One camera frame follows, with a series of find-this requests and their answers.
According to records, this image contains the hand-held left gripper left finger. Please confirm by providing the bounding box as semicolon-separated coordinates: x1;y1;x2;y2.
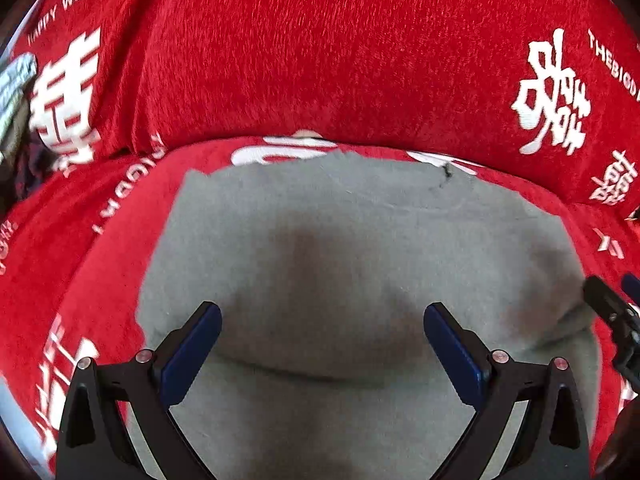
55;301;222;480

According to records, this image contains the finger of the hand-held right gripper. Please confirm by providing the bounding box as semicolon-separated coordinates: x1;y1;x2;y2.
621;271;640;307
583;275;640;393

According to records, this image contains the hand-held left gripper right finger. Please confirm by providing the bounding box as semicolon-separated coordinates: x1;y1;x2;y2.
423;302;591;480

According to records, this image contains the grey knitted garment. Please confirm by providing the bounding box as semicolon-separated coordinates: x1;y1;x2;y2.
127;152;603;480

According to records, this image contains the dark cloth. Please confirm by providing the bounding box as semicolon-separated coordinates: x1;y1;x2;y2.
12;125;58;202

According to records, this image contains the white patterned cloth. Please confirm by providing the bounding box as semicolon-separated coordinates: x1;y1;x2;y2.
0;54;40;161

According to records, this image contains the red printed sofa cover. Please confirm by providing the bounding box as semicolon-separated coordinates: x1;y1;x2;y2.
0;0;640;480

